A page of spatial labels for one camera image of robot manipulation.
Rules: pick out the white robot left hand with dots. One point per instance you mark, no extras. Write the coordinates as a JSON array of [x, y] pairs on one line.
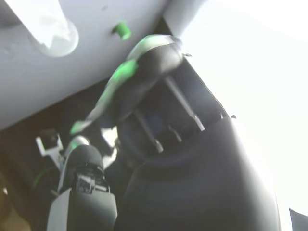
[[192, 192]]

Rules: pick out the large clear plastic syringe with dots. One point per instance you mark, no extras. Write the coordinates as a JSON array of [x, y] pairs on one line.
[[48, 24]]

